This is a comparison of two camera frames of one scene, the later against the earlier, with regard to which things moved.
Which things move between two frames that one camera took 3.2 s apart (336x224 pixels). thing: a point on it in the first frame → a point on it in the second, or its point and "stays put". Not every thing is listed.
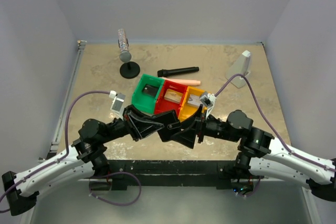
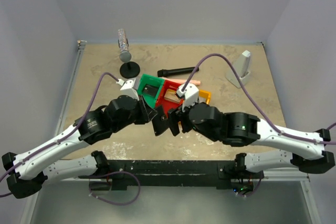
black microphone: x=167 y=72 stays put
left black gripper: x=139 y=127 → x=147 y=114
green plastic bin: x=145 y=102 stays put
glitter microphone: x=125 y=55 stays put
